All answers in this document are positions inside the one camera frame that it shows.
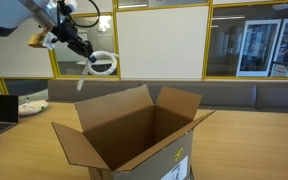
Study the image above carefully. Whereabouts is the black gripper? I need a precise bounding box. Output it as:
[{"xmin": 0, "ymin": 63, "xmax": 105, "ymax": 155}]
[{"xmin": 52, "ymin": 20, "xmax": 96, "ymax": 63}]

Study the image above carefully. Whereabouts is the white rope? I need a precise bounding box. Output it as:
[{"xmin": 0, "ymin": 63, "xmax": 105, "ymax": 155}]
[{"xmin": 76, "ymin": 50, "xmax": 121, "ymax": 92}]

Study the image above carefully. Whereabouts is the brown cardboard shipping box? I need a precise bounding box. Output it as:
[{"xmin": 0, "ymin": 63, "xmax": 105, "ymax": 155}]
[{"xmin": 51, "ymin": 84, "xmax": 216, "ymax": 180}]

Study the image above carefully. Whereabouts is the white plastic device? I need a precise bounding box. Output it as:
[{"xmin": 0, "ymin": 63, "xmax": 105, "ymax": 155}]
[{"xmin": 17, "ymin": 99, "xmax": 49, "ymax": 117}]

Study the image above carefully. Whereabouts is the black laptop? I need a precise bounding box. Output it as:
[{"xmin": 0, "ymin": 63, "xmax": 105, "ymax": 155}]
[{"xmin": 0, "ymin": 94, "xmax": 20, "ymax": 143}]

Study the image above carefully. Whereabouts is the grey upholstered bench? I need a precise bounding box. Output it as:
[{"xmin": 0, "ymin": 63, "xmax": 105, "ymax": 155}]
[{"xmin": 47, "ymin": 79, "xmax": 288, "ymax": 113}]

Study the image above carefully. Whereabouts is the white framed glass panel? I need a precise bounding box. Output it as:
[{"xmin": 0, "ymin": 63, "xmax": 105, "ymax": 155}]
[
  {"xmin": 270, "ymin": 16, "xmax": 288, "ymax": 78},
  {"xmin": 236, "ymin": 18, "xmax": 282, "ymax": 78}
]

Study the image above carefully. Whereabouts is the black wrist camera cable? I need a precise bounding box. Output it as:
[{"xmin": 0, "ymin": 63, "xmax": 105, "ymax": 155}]
[{"xmin": 56, "ymin": 0, "xmax": 102, "ymax": 29}]

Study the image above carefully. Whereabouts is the yellow window frame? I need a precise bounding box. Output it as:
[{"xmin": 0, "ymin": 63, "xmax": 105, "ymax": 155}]
[{"xmin": 0, "ymin": 0, "xmax": 288, "ymax": 96}]

